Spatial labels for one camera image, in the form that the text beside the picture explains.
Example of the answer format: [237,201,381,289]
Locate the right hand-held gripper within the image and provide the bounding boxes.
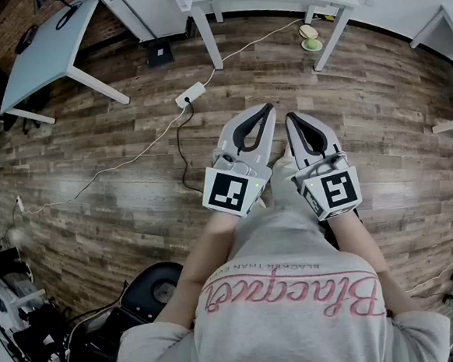
[284,106,366,224]

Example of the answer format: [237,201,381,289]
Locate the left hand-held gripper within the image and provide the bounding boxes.
[195,101,286,222]

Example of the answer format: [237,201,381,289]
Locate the person's left forearm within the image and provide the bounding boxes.
[145,208,248,331]

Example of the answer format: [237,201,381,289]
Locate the person's right forearm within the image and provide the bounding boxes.
[326,204,422,321]

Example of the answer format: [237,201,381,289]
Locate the black open bag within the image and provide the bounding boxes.
[66,304,156,362]

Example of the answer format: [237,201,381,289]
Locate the person's light trousers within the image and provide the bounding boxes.
[265,146,304,213]

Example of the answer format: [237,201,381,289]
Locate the white power strip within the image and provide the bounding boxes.
[174,81,208,109]

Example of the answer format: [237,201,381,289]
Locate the small white plate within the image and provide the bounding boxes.
[300,37,324,53]

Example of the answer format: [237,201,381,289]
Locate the tan bread slice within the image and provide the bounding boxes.
[298,23,320,40]

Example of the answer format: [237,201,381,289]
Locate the black stand base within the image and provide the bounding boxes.
[146,37,176,69]

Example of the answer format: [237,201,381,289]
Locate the black yellow object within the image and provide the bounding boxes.
[312,10,338,24]

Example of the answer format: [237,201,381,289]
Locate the white plank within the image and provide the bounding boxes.
[430,115,453,135]

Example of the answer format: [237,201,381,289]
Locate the white partition panel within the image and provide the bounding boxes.
[97,0,195,47]

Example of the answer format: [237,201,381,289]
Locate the white side desk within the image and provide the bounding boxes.
[406,3,453,77]

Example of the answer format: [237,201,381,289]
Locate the grey printed t-shirt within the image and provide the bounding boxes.
[103,194,453,362]

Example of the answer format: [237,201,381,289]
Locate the light blue table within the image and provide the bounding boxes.
[0,0,132,129]

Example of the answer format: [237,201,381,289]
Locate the black power cable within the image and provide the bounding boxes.
[174,99,207,195]

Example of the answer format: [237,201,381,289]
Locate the black strap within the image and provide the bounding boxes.
[318,216,341,252]

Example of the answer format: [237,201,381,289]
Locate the black cable loop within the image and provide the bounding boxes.
[51,0,83,32]

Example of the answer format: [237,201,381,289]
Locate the black camera stand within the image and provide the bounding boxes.
[12,24,40,55]

